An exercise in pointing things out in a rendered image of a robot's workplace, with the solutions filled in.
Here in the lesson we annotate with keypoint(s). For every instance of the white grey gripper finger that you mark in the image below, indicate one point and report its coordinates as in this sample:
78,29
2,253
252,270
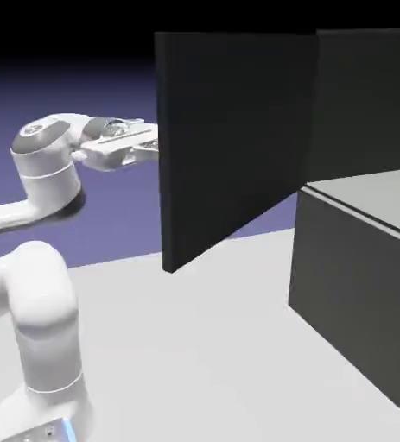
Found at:
147,146
142,158

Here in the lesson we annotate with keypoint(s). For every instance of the dark grey low cabinet door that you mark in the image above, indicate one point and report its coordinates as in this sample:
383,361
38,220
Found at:
351,293

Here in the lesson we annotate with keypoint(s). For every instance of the dark grey tall cabinet door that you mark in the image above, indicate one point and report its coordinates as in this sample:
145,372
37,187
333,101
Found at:
234,138

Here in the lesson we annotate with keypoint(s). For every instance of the dark grey cabinet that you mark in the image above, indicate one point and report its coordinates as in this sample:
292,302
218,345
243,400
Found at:
362,103

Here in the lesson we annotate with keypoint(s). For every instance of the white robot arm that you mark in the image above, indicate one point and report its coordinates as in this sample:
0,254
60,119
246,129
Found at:
45,165

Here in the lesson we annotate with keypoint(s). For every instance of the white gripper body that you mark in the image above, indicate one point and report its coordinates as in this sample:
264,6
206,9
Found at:
111,146

